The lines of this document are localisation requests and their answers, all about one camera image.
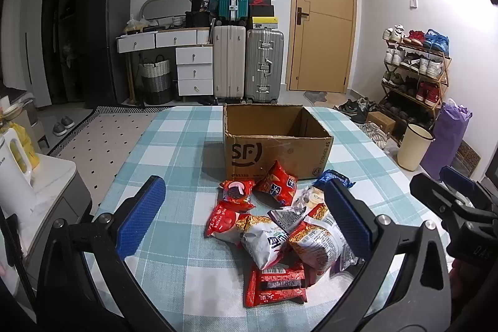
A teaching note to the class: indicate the grey and white laundry basket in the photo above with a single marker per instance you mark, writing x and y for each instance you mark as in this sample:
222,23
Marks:
155,83

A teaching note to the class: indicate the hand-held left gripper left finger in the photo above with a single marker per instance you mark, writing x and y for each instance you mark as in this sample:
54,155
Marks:
140,215

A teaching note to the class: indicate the small tan cardboard box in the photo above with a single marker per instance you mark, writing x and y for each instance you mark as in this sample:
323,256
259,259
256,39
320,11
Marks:
381,121

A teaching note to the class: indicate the plastic bags of food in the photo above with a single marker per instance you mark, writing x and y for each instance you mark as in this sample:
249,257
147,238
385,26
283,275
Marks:
136,24

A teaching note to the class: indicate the purple fabric bag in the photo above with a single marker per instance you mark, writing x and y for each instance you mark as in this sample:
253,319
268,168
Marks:
447,137

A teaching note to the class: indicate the beige cracker packet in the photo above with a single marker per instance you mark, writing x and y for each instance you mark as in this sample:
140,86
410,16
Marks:
311,198

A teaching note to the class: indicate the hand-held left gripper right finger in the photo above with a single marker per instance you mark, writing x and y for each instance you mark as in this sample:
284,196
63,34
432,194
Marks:
350,219

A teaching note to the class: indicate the white electric kettle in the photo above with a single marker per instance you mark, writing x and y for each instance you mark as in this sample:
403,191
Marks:
11,180

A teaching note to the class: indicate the red and white balloon packet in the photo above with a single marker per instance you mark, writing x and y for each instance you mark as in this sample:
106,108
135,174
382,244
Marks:
223,223

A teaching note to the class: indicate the blue cookie packet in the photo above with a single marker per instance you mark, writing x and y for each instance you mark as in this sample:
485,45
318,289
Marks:
330,175

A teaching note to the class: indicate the silver suitcase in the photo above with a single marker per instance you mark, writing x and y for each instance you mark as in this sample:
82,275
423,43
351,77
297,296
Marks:
255,63

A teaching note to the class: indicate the beige suitcase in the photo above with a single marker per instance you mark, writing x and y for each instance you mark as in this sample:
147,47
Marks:
229,63

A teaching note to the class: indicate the dark grey refrigerator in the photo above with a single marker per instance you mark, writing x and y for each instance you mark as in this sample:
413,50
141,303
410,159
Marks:
101,44

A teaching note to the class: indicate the red chocolate bar packet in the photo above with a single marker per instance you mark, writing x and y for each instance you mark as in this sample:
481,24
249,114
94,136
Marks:
282,277
272,297

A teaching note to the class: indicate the brown doormat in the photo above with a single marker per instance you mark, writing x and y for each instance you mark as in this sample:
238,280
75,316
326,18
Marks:
469,157

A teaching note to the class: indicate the wooden door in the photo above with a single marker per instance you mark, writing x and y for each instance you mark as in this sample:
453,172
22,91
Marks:
323,24

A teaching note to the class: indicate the yellow cloth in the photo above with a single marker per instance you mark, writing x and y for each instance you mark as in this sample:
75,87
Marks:
29,149

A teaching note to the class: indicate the red round cookie packet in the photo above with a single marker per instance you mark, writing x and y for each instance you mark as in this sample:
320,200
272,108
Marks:
235,196

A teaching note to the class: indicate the wooden shoe rack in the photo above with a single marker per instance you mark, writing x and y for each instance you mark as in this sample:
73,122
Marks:
408,112

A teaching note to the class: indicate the plain black shoe box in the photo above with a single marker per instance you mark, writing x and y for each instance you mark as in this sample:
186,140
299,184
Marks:
261,11

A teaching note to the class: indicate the grey irregular floor mat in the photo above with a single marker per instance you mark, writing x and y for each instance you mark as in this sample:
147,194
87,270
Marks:
315,97

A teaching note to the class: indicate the grey slipper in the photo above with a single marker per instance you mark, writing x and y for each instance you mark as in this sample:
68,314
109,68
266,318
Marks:
68,122
59,129

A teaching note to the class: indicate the loose shoes group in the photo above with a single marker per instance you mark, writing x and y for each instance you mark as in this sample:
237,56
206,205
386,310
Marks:
354,108

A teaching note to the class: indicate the shelved sneakers group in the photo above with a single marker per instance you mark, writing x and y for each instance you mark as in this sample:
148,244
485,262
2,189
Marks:
432,67

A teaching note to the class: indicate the dark wardrobe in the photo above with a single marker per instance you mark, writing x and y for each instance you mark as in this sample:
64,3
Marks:
58,24

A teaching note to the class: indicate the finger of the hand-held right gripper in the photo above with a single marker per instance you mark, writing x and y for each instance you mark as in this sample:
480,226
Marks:
459,176
439,196

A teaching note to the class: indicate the teal checked tablecloth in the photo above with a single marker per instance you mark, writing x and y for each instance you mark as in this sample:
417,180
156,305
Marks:
175,145

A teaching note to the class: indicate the yellow and black shoe box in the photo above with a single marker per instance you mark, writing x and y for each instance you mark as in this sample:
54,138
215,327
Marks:
265,22

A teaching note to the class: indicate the red triangular chip bag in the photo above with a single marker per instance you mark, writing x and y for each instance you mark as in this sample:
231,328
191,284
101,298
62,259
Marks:
278,186

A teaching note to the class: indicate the white desk with drawers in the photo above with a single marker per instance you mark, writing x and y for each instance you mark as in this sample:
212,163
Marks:
194,59

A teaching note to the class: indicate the white grey snack packet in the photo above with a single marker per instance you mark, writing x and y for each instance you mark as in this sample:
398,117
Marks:
260,244

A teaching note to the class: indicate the black storage bag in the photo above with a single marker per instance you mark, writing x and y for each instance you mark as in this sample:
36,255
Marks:
197,19

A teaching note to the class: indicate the white and orange chip bag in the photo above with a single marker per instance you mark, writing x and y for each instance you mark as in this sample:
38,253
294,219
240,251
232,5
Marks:
315,244

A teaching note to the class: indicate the cream waste bin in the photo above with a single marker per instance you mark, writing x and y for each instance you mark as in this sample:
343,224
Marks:
414,149

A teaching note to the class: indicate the white dotted rug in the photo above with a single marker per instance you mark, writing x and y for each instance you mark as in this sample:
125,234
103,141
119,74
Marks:
97,145

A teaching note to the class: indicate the brown cardboard box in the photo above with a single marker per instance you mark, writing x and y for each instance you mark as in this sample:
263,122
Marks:
280,155

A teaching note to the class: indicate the silver snack packet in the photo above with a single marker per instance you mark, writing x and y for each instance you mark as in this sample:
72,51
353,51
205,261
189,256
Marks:
286,218

